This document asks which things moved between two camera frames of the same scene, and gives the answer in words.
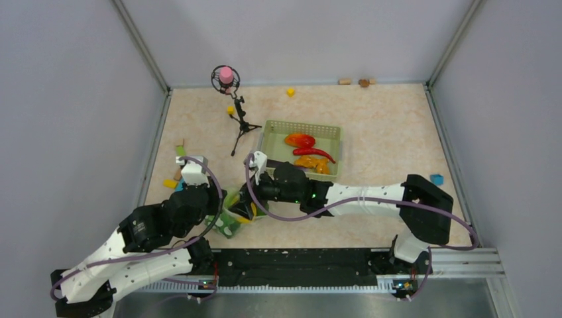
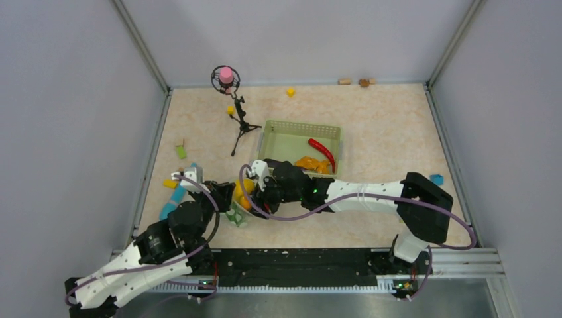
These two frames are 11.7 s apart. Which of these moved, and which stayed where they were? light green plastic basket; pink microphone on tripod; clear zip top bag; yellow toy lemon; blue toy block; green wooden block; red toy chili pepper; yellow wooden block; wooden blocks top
Moved: clear zip top bag; red toy chili pepper; yellow toy lemon
Stayed: wooden blocks top; green wooden block; yellow wooden block; light green plastic basket; blue toy block; pink microphone on tripod
